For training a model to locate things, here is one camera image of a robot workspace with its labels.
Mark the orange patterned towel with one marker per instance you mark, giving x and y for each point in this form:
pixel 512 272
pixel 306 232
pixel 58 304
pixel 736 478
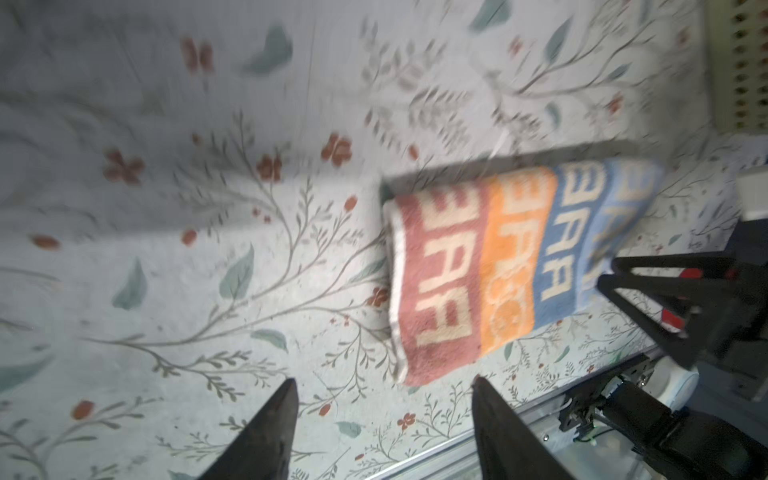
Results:
pixel 478 264

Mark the green plastic towel basket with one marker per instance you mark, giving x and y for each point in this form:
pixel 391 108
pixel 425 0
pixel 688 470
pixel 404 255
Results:
pixel 737 42

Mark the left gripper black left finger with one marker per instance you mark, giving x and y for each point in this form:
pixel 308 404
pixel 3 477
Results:
pixel 262 450

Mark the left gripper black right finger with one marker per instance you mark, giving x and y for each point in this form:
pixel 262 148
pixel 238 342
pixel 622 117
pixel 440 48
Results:
pixel 506 447

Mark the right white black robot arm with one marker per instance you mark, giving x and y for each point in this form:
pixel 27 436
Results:
pixel 680 444

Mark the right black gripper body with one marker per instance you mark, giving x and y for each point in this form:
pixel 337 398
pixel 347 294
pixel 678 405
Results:
pixel 738 346

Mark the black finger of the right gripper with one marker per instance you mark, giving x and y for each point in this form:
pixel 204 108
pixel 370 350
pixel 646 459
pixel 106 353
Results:
pixel 701 289

